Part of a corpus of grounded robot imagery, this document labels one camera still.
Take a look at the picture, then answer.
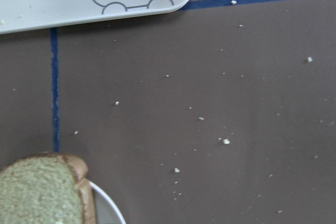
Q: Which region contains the bread slice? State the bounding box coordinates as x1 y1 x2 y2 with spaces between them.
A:
1 152 97 223

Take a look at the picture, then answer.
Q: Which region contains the white round plate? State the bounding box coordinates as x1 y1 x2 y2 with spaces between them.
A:
89 181 126 224

